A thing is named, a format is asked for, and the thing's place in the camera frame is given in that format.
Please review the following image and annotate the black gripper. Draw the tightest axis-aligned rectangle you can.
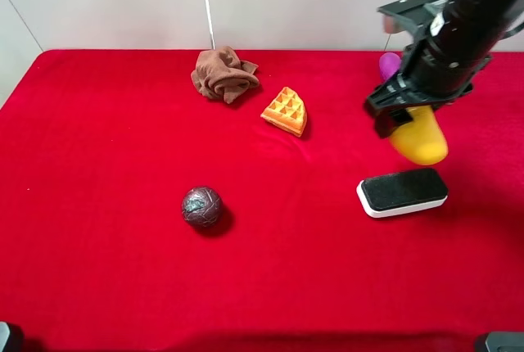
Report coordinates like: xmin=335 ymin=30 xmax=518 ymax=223
xmin=364 ymin=43 xmax=492 ymax=138

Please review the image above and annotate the yellow toy mango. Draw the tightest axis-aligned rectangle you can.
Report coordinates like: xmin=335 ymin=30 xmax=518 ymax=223
xmin=388 ymin=106 xmax=449 ymax=165

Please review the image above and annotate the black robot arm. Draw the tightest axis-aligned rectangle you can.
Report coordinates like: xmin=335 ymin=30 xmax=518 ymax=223
xmin=364 ymin=0 xmax=523 ymax=138

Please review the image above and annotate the purple toy eggplant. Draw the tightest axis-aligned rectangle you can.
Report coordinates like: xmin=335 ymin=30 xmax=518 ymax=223
xmin=378 ymin=52 xmax=401 ymax=82

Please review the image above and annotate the black and white eraser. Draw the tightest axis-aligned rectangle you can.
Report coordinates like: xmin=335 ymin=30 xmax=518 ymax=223
xmin=356 ymin=168 xmax=449 ymax=219

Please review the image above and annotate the orange waffle piece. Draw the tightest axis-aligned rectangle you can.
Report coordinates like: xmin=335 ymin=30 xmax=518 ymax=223
xmin=260 ymin=87 xmax=308 ymax=138

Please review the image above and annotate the brown crumpled cloth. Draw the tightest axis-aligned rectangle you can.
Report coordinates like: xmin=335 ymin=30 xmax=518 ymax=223
xmin=191 ymin=47 xmax=260 ymax=104

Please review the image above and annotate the dark purple ball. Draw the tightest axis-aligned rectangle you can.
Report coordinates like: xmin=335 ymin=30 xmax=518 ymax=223
xmin=182 ymin=186 xmax=223 ymax=228

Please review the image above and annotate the white thin pole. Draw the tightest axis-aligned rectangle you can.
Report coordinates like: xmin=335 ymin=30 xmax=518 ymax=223
xmin=204 ymin=0 xmax=216 ymax=49

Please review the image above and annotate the black device bottom right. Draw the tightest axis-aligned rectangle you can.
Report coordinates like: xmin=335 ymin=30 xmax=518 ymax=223
xmin=474 ymin=332 xmax=524 ymax=352

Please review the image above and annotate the black device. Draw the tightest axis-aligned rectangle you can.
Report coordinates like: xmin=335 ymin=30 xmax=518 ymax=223
xmin=0 ymin=321 xmax=24 ymax=352
xmin=474 ymin=332 xmax=524 ymax=352

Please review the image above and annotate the red table cloth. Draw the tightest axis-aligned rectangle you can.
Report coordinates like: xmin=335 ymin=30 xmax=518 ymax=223
xmin=1 ymin=50 xmax=523 ymax=351

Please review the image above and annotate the black device bottom left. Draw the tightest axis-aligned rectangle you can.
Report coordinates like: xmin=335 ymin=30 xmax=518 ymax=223
xmin=0 ymin=321 xmax=24 ymax=352

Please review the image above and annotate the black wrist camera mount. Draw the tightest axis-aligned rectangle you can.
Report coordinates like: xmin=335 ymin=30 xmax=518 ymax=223
xmin=377 ymin=0 xmax=448 ymax=37

